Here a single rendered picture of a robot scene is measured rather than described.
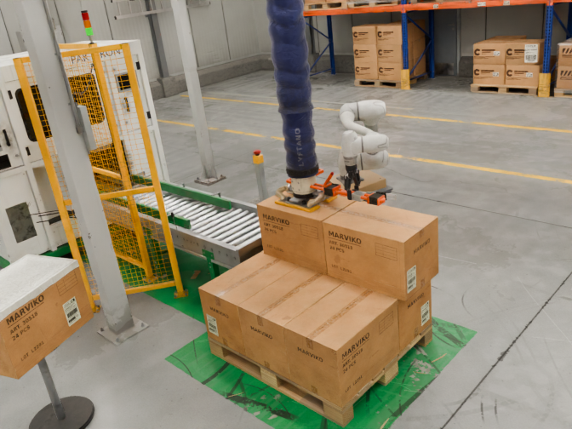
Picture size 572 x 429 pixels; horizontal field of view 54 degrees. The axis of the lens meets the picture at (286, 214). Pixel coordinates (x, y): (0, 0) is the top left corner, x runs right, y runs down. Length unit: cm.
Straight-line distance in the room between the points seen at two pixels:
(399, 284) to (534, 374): 102
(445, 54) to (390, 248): 963
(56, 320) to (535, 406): 278
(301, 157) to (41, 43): 178
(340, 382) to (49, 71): 262
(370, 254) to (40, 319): 192
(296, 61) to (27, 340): 222
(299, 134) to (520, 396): 208
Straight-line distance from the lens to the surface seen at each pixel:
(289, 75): 356
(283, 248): 395
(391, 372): 369
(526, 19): 1196
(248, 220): 480
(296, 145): 368
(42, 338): 344
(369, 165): 445
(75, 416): 396
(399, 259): 332
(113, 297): 446
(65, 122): 400
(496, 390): 371
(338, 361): 314
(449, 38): 1261
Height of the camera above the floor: 243
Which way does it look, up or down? 23 degrees down
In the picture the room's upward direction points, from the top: 7 degrees counter-clockwise
